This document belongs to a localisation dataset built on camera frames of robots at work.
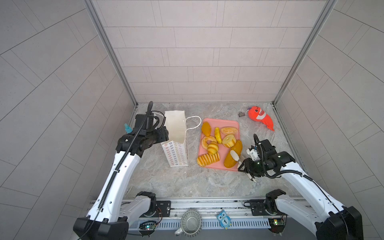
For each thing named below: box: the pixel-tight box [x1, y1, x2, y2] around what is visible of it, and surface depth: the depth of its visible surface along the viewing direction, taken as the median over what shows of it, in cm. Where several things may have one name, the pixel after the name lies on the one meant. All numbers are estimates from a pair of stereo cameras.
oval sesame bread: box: [221, 126, 238, 135], surface depth 97 cm
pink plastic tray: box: [197, 118, 241, 172], surface depth 91 cm
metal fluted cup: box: [180, 210, 203, 238], surface depth 68 cm
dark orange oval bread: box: [201, 121, 212, 137], surface depth 98 cm
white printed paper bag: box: [161, 110, 189, 167], surface depth 77 cm
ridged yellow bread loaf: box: [197, 152, 220, 167], surface depth 86 cm
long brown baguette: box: [224, 140, 243, 169], surface depth 86 cm
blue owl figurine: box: [216, 210, 232, 230], surface depth 69 cm
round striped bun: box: [207, 142, 219, 155], surface depth 87 cm
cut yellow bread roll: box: [222, 134, 237, 148], surface depth 90 cm
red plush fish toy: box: [247, 106, 275, 131], surface depth 104 cm
